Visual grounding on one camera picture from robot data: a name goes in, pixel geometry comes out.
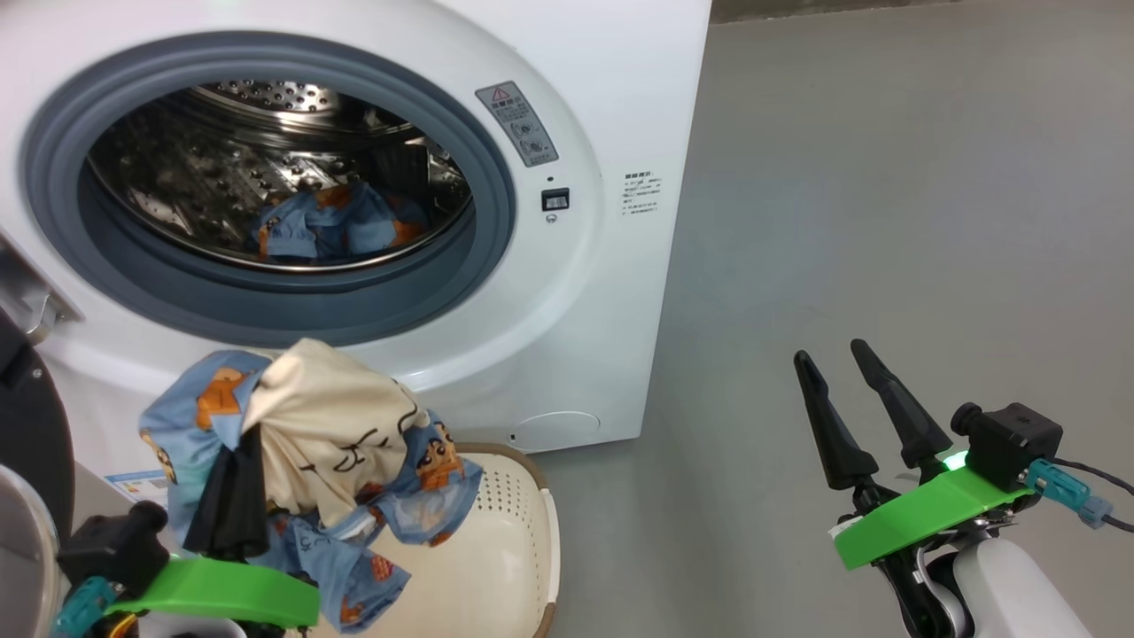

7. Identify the cream basket with brown rim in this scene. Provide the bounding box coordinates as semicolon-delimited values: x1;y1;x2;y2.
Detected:
310;441;561;638

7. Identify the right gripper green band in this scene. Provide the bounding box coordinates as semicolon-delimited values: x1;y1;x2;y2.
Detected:
793;338;1037;638

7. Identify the left camera cable teal plug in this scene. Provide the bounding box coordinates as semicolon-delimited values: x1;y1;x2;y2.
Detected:
50;576;120;638

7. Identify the blue cartoon print garment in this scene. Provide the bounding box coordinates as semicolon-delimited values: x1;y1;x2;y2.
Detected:
139;348;484;634
251;183;432;264

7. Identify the right camera cable teal plug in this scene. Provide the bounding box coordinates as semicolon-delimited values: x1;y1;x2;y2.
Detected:
1028;458;1134;534

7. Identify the blue energy label sticker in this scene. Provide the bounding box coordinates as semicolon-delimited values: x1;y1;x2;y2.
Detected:
105;470;169;506

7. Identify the small printed text label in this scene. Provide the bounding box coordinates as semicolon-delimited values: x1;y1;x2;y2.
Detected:
623;171;664;216

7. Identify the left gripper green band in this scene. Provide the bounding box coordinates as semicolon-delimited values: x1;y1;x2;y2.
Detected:
105;425;322;638

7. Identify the camera cable teal plug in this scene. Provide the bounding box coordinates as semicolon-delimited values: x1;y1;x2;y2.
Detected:
50;576;120;638
1028;458;1134;534

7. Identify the black round glass machine door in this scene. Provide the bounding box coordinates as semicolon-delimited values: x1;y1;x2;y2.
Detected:
0;230;85;638

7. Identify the round white filter cover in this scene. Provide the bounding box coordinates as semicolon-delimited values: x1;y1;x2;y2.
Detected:
514;410;601;451

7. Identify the cream cartoon print garment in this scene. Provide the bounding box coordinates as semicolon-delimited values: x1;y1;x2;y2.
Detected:
244;338;431;530

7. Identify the grey warning sticker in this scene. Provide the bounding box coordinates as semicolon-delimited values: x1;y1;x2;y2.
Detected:
476;82;560;167

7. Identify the white front-load washing machine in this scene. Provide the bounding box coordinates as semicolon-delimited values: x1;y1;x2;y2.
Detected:
0;0;712;502

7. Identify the grey rubber door gasket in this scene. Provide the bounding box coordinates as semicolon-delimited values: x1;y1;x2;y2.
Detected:
19;33;517;348

